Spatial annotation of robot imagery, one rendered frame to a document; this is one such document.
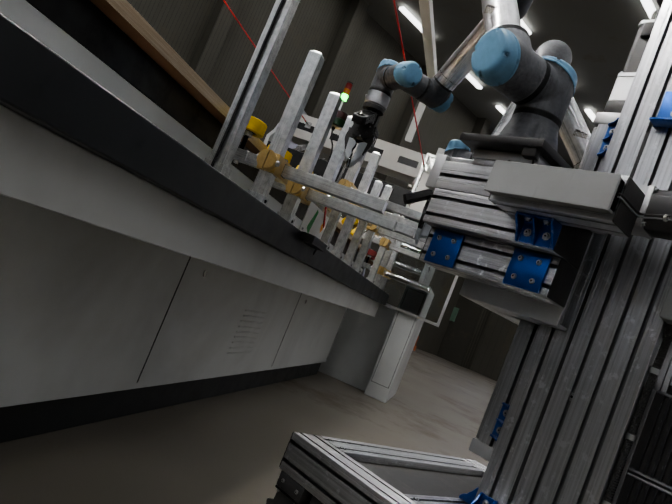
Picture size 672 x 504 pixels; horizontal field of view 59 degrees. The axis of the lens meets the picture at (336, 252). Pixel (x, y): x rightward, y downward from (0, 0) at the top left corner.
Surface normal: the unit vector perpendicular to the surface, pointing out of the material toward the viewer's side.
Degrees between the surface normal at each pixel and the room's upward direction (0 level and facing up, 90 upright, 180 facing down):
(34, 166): 90
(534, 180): 90
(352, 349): 90
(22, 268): 90
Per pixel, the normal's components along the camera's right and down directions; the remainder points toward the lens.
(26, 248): 0.91, 0.35
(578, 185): -0.66, -0.32
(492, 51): -0.82, -0.25
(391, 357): -0.20, -0.15
